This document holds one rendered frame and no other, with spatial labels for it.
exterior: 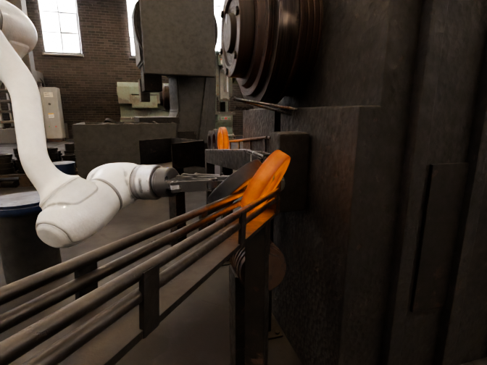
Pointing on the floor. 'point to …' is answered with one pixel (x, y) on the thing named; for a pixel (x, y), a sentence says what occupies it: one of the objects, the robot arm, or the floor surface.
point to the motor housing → (238, 290)
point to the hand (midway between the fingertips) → (234, 182)
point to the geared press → (223, 89)
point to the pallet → (9, 169)
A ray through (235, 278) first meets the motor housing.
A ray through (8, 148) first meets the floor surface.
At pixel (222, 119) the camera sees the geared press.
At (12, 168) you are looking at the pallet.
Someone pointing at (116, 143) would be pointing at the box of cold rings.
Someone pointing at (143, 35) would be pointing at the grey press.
